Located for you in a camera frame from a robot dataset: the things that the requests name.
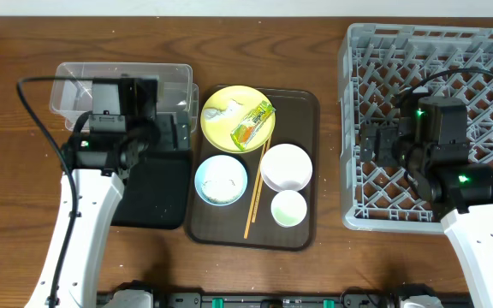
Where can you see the grey dishwasher rack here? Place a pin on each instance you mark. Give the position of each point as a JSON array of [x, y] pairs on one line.
[[377, 61]]

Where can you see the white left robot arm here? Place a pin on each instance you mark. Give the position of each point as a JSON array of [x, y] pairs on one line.
[[123, 164]]

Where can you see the wooden chopstick left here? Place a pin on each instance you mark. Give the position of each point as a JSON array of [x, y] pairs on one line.
[[254, 194]]

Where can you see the wooden chopstick right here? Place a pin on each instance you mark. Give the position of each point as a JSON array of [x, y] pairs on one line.
[[260, 181]]

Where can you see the clear plastic bin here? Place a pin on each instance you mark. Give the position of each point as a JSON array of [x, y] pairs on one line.
[[177, 92]]

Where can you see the light blue bowl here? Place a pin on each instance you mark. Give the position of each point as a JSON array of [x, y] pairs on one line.
[[221, 163]]

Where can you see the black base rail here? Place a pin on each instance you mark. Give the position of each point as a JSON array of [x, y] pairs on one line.
[[135, 294]]

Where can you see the yellow plate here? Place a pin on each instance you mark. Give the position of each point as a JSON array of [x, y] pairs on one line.
[[218, 132]]

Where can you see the dark brown serving tray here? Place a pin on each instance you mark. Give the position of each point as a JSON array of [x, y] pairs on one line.
[[238, 224]]

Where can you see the wooden chopstick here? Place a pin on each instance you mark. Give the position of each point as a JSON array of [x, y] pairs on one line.
[[260, 181], [254, 194]]

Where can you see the pink white bowl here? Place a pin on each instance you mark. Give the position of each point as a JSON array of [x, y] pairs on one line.
[[286, 167]]

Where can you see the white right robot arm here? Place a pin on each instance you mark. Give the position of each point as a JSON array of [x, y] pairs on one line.
[[429, 142]]

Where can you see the green snack wrapper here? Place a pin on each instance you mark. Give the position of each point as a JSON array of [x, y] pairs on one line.
[[245, 131]]

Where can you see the black square tray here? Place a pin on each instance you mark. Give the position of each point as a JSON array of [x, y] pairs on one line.
[[157, 191]]

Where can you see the white tissue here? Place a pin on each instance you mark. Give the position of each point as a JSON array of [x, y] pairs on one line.
[[214, 114]]

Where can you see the pile of rice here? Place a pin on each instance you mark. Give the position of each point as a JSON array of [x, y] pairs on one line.
[[221, 188]]

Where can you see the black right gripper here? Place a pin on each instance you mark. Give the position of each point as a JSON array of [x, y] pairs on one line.
[[387, 136]]

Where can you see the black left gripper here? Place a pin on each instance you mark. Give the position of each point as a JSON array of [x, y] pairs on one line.
[[178, 129]]

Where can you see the small white cup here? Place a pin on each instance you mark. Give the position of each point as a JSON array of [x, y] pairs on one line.
[[288, 208]]

